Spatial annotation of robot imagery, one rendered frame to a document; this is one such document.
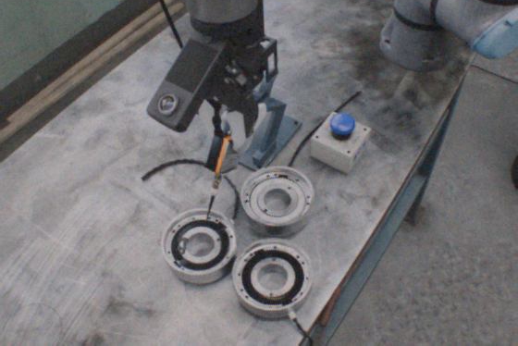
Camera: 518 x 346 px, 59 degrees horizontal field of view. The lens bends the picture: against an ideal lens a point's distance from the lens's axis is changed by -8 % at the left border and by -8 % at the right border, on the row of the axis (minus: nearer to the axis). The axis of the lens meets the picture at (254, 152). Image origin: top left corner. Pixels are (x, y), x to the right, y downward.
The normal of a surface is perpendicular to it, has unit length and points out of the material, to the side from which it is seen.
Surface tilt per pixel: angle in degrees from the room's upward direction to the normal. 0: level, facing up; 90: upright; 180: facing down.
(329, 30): 0
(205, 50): 29
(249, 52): 0
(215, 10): 90
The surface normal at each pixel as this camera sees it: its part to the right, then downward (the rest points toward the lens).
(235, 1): 0.47, 0.66
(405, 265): -0.05, -0.65
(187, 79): -0.27, -0.24
